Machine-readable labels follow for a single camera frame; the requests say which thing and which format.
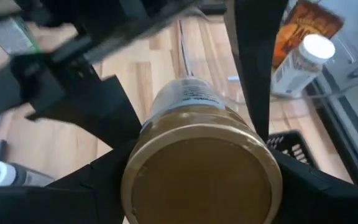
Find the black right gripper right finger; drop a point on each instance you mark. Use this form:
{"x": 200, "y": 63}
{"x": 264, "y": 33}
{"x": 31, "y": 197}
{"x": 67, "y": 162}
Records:
{"x": 328, "y": 202}

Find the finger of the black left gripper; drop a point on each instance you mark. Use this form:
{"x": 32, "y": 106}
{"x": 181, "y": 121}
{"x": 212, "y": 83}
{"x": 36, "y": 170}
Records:
{"x": 255, "y": 46}
{"x": 104, "y": 112}

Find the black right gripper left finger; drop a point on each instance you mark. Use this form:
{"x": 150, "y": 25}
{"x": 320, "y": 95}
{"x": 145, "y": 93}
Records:
{"x": 42, "y": 205}

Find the white lid spice jar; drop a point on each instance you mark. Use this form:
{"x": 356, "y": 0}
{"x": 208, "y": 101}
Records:
{"x": 294, "y": 71}

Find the black dropper bottle white label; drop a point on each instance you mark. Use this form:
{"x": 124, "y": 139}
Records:
{"x": 2, "y": 172}

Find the taco seasoning mix packet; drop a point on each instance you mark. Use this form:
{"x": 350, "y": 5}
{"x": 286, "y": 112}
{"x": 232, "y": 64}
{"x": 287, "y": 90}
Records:
{"x": 306, "y": 21}

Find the green cereal box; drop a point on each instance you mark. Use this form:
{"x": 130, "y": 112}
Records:
{"x": 11, "y": 37}

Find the brown spice jar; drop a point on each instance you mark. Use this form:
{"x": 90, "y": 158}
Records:
{"x": 197, "y": 174}

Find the black plastic basket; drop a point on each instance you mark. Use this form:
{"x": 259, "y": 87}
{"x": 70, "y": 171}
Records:
{"x": 291, "y": 146}

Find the clear plastic bin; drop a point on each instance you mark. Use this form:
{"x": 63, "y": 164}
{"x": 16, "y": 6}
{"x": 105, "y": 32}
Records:
{"x": 331, "y": 81}

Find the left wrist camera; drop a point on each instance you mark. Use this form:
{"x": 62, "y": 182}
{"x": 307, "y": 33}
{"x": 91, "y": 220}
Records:
{"x": 11, "y": 90}

